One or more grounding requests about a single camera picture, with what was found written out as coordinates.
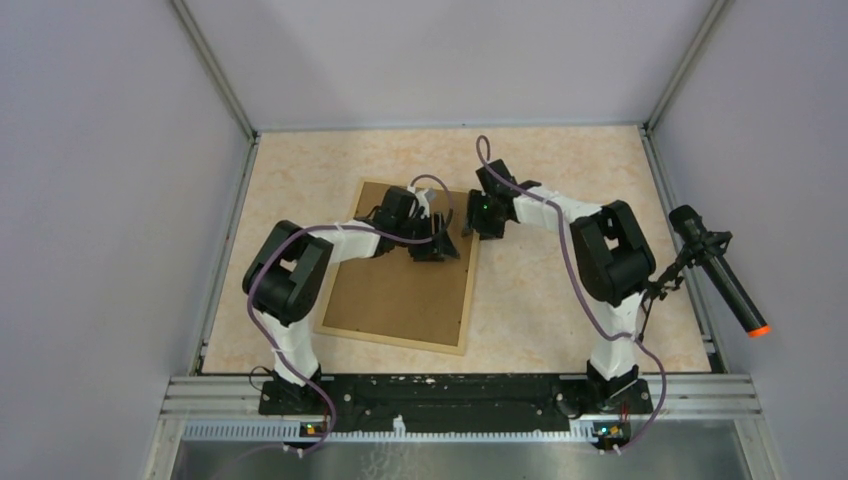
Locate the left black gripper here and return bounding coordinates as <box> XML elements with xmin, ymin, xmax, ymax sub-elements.
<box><xmin>394</xmin><ymin>211</ymin><xmax>459</xmax><ymax>262</ymax></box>

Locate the light wooden picture frame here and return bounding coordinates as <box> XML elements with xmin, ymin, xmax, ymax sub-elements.
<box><xmin>313</xmin><ymin>180</ymin><xmax>482</xmax><ymax>357</ymax></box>

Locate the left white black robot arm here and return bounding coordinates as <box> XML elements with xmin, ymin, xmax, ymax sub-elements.
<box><xmin>242</xmin><ymin>185</ymin><xmax>459</xmax><ymax>414</ymax></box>

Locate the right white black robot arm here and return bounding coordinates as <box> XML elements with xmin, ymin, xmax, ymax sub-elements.
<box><xmin>463</xmin><ymin>160</ymin><xmax>656</xmax><ymax>412</ymax></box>

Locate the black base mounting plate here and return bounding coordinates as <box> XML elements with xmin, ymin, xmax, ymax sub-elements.
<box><xmin>258</xmin><ymin>374</ymin><xmax>654</xmax><ymax>433</ymax></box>

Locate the black microphone tripod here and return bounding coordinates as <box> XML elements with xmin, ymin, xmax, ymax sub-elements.
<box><xmin>637</xmin><ymin>231</ymin><xmax>733</xmax><ymax>342</ymax></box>

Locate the black microphone orange tip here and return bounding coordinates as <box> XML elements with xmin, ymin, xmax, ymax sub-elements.
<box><xmin>669</xmin><ymin>205</ymin><xmax>771</xmax><ymax>338</ymax></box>

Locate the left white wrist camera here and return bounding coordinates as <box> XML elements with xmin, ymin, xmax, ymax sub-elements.
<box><xmin>406</xmin><ymin>185</ymin><xmax>436</xmax><ymax>218</ymax></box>

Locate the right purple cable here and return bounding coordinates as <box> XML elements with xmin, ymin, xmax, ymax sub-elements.
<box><xmin>475</xmin><ymin>135</ymin><xmax>669</xmax><ymax>455</ymax></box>

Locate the purple cable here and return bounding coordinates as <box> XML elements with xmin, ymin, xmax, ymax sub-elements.
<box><xmin>246</xmin><ymin>174</ymin><xmax>455</xmax><ymax>458</ymax></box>
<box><xmin>475</xmin><ymin>135</ymin><xmax>669</xmax><ymax>455</ymax></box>

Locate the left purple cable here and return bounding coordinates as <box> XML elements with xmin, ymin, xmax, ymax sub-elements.
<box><xmin>246</xmin><ymin>174</ymin><xmax>455</xmax><ymax>458</ymax></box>

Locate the white toothed cable rail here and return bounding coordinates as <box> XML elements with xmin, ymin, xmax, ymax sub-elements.
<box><xmin>181</xmin><ymin>417</ymin><xmax>598</xmax><ymax>445</ymax></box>

